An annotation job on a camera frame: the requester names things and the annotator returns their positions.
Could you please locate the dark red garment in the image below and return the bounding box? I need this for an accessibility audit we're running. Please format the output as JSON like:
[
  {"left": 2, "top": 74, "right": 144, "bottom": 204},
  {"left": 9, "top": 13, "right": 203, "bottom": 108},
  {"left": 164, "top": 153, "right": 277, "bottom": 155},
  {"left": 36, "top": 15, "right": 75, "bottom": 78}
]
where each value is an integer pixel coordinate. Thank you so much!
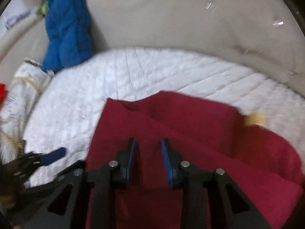
[{"left": 86, "top": 92, "right": 304, "bottom": 228}]

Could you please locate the white quilted bedspread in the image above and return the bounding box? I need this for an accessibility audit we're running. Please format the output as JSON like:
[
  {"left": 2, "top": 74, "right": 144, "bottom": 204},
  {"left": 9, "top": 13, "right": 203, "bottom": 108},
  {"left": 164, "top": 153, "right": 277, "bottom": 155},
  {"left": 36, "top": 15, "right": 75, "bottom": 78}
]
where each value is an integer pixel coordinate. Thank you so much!
[{"left": 24, "top": 48, "right": 304, "bottom": 187}]

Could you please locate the white gold-trimmed pillow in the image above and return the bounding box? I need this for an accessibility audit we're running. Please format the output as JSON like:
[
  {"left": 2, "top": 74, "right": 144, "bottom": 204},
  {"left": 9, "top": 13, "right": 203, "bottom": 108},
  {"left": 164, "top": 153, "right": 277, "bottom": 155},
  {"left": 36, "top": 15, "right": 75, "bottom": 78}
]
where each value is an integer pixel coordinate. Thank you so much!
[{"left": 1, "top": 58, "right": 55, "bottom": 164}]

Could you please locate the yellow garment label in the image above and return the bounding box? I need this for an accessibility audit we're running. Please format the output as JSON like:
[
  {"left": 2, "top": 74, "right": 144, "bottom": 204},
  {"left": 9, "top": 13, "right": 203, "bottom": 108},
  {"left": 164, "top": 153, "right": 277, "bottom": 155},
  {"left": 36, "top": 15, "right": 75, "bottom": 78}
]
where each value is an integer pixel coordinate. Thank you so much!
[{"left": 245, "top": 112, "right": 266, "bottom": 127}]

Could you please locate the blue knitted cloth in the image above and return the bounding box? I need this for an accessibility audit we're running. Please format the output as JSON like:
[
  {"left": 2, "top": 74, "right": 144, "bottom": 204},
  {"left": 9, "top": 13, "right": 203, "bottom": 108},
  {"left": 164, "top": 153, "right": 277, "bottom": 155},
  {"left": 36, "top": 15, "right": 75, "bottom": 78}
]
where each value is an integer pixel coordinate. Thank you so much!
[{"left": 41, "top": 0, "right": 93, "bottom": 73}]

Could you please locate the beige tufted headboard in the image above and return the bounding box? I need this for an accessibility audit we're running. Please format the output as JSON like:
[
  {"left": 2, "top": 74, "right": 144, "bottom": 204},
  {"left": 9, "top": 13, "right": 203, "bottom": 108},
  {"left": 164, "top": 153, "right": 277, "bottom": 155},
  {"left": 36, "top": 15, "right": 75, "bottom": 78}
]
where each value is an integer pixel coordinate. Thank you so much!
[{"left": 0, "top": 0, "right": 305, "bottom": 91}]

